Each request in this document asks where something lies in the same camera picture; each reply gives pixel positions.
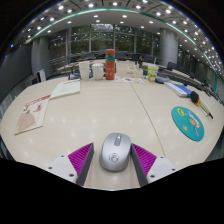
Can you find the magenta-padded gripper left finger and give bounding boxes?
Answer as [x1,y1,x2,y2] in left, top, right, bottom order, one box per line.
[46,142,95,187]

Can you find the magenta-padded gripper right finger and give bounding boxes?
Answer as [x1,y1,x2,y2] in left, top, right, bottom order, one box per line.
[130,143,177,188]

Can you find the silver grey computer mouse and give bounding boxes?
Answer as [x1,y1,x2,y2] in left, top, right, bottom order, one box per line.
[98,132,133,173]

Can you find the round teal cartoon mouse pad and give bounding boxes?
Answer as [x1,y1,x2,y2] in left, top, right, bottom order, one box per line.
[170,106,205,142]

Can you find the red and white leaflet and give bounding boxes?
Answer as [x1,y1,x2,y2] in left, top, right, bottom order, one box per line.
[14,94,52,136]

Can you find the white paper pad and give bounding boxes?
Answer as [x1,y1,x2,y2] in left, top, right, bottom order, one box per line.
[49,78,82,100]

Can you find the blue and white book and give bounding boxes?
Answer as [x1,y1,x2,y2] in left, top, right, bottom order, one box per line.
[163,81,193,98]

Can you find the black conference device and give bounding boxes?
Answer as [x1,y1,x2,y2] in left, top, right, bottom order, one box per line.
[154,75,171,84]

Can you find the colourful flyer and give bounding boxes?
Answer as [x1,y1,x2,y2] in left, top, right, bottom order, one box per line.
[114,76,147,85]

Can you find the green printed paper cup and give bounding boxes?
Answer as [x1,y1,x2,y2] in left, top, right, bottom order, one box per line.
[147,64,159,83]

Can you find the tall white cup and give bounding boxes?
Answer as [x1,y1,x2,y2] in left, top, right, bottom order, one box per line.
[78,60,91,81]

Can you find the dark office chairs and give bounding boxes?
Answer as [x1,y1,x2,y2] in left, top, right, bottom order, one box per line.
[76,51,214,88]

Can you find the red bottle with green band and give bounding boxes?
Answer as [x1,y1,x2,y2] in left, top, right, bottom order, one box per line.
[104,48,116,81]

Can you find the ceiling lights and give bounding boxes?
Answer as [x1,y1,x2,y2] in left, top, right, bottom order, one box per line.
[9,0,224,68]

